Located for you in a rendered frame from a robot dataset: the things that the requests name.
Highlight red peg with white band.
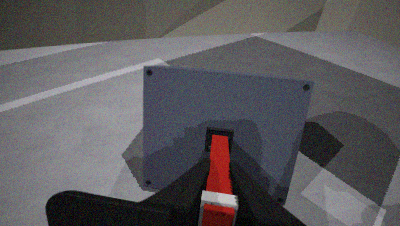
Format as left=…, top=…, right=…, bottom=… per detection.
left=198, top=135, right=238, bottom=226

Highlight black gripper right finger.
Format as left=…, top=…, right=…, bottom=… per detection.
left=229, top=162, right=306, bottom=226

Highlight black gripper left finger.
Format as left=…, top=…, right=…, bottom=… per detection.
left=45, top=158, right=211, bottom=226

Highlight grey sloped panel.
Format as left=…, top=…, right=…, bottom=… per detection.
left=143, top=65, right=314, bottom=206

